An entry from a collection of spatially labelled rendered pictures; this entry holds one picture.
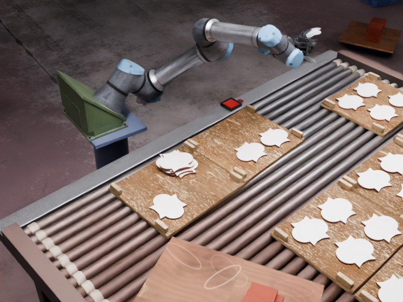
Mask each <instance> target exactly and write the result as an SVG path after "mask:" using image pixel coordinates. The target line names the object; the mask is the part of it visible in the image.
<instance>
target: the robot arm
mask: <svg viewBox="0 0 403 302"><path fill-rule="evenodd" d="M320 29H321V28H311V29H307V30H304V31H302V32H301V33H300V35H298V36H297V37H296V38H295V39H294V38H293V37H287V36H286V35H284V36H283V34H282V33H281V32H280V31H279V29H277V28H276V27H274V26H273V25H266V26H264V27H262V28H259V27H253V26H245V25H237V24H232V23H224V22H219V21H218V20H217V19H212V18H203V19H200V20H199V21H197V22H196V23H195V25H194V27H193V38H194V41H195V42H196V44H195V46H194V47H192V48H190V49H189V50H187V51H186V52H184V53H183V54H181V55H179V56H178V57H176V58H175V59H173V60H172V61H170V62H169V63H167V64H165V65H164V66H162V67H161V68H159V69H158V70H150V71H148V72H147V73H144V71H145V70H144V69H143V68H142V67H141V66H139V65H137V64H135V63H134V62H132V61H129V60H128V59H123V60H121V61H120V63H119V64H118V65H117V67H116V68H115V70H114V71H113V73H112V74H111V76H110V77H109V79H108V80H107V81H106V83H105V84H104V85H103V86H101V87H100V88H99V89H98V90H96V91H95V92H94V94H93V95H92V96H93V97H94V98H95V99H96V100H97V101H99V102H100V103H101V104H102V105H104V106H106V107H107V108H109V109H110V110H112V111H114V112H115V113H118V114H120V113H121V111H122V109H123V107H124V103H125V100H126V97H127V96H128V94H129V93H132V94H133V95H135V96H137V97H138V98H140V99H141V100H143V101H146V102H155V101H157V100H159V99H160V98H161V95H163V93H164V90H165V89H166V86H167V85H168V84H170V83H171V82H173V81H175V80H176V79H178V78H179V77H181V76H183V75H184V74H186V73H187V72H189V71H191V70H192V69H194V68H195V67H197V66H199V65H200V64H202V63H203V62H208V63H210V62H212V61H213V60H215V59H216V60H218V61H223V60H225V59H227V58H228V57H229V56H230V54H231V51H232V50H233V43H235V44H242V45H246V46H253V47H257V48H258V50H259V52H260V53H261V54H263V55H271V56H273V57H274V58H276V59H277V60H279V61H281V62H282V63H284V64H286V66H289V67H291V68H297V67H298V66H299V65H300V64H301V63H302V61H306V62H309V63H314V62H316V61H315V60H314V59H312V58H310V56H314V55H308V53H310V54H312V50H313V49H314V47H313V46H316V42H315V41H314V40H316V39H311V37H312V36H314V35H318V34H321V31H319V30H320Z"/></svg>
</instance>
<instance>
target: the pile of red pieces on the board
mask: <svg viewBox="0 0 403 302"><path fill-rule="evenodd" d="M277 293H278V290H277V289H274V288H271V287H268V286H264V285H261V284H259V283H255V282H252V284H251V286H250V289H248V291H247V293H246V295H244V296H243V299H242V301H241V302H283V301H284V296H282V295H279V294H277Z"/></svg>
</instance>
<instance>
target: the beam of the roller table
mask: <svg viewBox="0 0 403 302"><path fill-rule="evenodd" d="M337 54H338V53H337V52H334V51H333V50H328V51H326V52H324V53H322V54H321V55H319V56H317V57H315V58H313V59H314V60H315V61H316V62H314V63H309V62H305V63H304V64H302V65H299V66H298V67H297V68H293V69H292V70H290V71H287V72H286V73H284V74H282V75H280V76H278V77H276V78H274V79H272V80H270V81H268V82H267V83H265V84H263V85H261V86H259V87H257V88H255V89H253V90H251V91H249V92H247V93H245V94H243V95H241V96H239V97H237V98H235V100H238V99H242V100H243V102H242V106H241V107H239V108H237V109H235V110H234V111H232V112H230V111H229V110H227V109H226V108H224V107H222V106H220V107H218V108H216V109H214V110H212V111H210V112H208V113H206V114H204V115H202V116H200V117H198V118H196V119H195V120H193V121H191V122H189V123H187V124H185V125H183V126H181V127H179V128H177V129H175V130H174V131H172V132H169V133H168V134H166V135H163V136H162V137H160V138H158V139H156V140H154V141H152V142H150V143H148V144H146V145H144V146H142V147H141V148H139V149H137V150H135V151H133V152H131V153H129V154H127V155H125V156H123V157H121V158H119V159H117V160H115V161H113V162H111V163H109V164H107V165H105V166H103V167H102V168H100V169H98V170H96V171H94V172H92V173H90V174H88V175H86V176H85V177H82V178H81V179H78V180H76V181H75V182H72V183H70V184H69V185H67V186H65V187H63V188H61V189H59V190H57V191H55V192H53V193H51V194H49V195H48V196H46V197H44V198H42V199H40V200H38V201H36V202H34V203H32V204H30V205H28V206H26V207H24V208H22V209H20V210H18V211H16V212H14V213H13V214H11V215H9V216H7V217H5V218H3V219H1V220H0V241H1V242H2V243H3V244H4V246H5V247H6V245H5V242H4V239H3V236H2V233H1V230H2V229H4V228H6V227H8V226H10V225H11V224H13V223H15V222H16V223H17V224H18V225H19V226H20V227H21V228H22V229H24V228H26V227H27V226H28V225H29V224H31V223H33V222H37V221H39V220H41V219H42V218H45V217H46V216H48V215H50V214H52V213H54V212H55V211H57V210H59V209H61V208H63V207H65V206H67V205H69V204H70V203H72V202H74V201H76V200H78V199H79V198H81V197H84V196H85V195H87V194H89V193H91V192H92V191H94V190H96V189H98V188H100V187H102V186H104V185H106V184H108V183H109V182H111V181H113V180H114V179H117V178H118V177H120V176H122V175H124V174H126V173H128V172H130V171H131V170H133V169H135V168H137V167H139V166H141V165H143V164H144V163H146V162H148V161H150V160H152V159H154V158H156V157H157V156H159V155H160V154H163V153H165V152H166V151H168V150H170V149H172V148H174V147H176V146H178V145H180V144H181V143H183V142H185V141H187V139H189V138H193V137H195V136H196V135H198V134H200V133H202V132H203V131H205V130H207V129H209V128H211V127H213V126H215V125H216V124H218V123H220V122H221V121H223V120H224V119H226V118H228V117H230V116H231V115H233V114H235V113H237V112H238V111H240V110H241V109H243V108H245V105H246V104H249V105H254V104H255V103H257V102H259V101H261V100H263V99H265V98H267V97H269V96H270V95H272V94H274V93H276V92H277V91H279V90H281V89H283V88H285V87H287V86H289V85H291V84H292V83H294V82H296V81H298V80H300V79H302V78H304V77H306V76H307V75H309V74H311V73H313V72H314V71H316V70H319V69H320V68H322V67H324V66H326V65H328V64H330V63H331V62H332V61H334V60H336V57H337Z"/></svg>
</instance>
